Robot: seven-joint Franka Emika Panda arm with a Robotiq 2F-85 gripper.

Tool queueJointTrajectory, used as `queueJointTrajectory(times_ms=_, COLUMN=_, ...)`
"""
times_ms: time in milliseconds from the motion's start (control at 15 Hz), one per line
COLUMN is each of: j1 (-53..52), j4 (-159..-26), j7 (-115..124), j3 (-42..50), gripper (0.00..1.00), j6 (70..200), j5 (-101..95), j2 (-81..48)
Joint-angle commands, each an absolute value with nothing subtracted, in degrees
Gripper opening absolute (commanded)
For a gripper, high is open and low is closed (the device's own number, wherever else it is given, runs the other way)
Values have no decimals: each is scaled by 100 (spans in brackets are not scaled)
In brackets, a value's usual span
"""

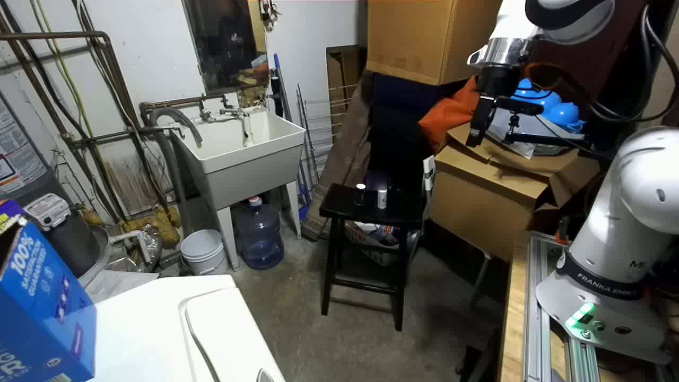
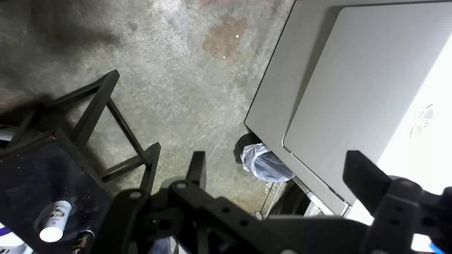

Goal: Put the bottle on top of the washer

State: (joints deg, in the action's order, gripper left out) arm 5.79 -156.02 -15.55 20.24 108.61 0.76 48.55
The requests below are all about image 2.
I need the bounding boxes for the black wooden stool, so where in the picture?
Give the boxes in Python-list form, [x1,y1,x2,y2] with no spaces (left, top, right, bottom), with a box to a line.
[0,69,163,254]

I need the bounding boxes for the small dark bottle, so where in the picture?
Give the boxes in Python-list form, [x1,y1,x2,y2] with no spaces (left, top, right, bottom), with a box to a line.
[75,228,96,254]

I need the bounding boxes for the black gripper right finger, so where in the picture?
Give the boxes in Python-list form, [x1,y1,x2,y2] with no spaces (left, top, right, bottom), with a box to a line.
[342,149,396,213]

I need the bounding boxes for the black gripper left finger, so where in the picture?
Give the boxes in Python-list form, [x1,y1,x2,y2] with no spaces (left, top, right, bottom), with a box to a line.
[185,149,208,187]

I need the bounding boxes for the trash bin with plastic bag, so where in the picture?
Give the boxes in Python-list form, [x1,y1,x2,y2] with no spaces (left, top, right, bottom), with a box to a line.
[233,132,297,184]

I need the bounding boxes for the white grey washer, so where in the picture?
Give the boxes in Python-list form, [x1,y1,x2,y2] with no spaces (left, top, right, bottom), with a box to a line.
[243,0,452,223]

